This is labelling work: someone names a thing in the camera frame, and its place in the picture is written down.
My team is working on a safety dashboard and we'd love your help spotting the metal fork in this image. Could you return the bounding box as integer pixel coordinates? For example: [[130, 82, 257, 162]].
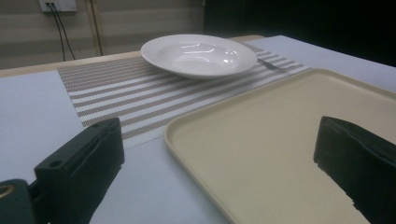
[[257, 58, 289, 75]]

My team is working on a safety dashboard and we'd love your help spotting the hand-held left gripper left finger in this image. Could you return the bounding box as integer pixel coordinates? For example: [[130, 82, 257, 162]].
[[33, 117, 126, 224]]

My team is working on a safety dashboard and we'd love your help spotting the beige plastic tray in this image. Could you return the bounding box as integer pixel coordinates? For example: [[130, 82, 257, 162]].
[[163, 68, 396, 224]]

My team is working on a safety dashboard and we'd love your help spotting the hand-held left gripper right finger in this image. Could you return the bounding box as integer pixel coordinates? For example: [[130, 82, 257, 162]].
[[313, 116, 396, 224]]

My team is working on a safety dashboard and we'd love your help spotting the white table cover sheet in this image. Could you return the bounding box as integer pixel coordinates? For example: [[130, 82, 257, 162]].
[[0, 35, 396, 224]]

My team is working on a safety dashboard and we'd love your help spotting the white deep plate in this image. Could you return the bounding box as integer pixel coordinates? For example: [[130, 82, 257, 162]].
[[140, 34, 259, 79]]

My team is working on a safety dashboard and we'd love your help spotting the white wall socket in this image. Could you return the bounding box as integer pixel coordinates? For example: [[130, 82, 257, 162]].
[[38, 0, 78, 13]]

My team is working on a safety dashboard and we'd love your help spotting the black cable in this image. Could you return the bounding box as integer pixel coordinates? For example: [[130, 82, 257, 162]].
[[46, 3, 66, 63], [50, 3, 77, 61]]

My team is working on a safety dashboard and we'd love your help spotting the striped woven placemat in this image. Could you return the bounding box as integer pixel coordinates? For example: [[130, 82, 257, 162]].
[[57, 43, 311, 149]]

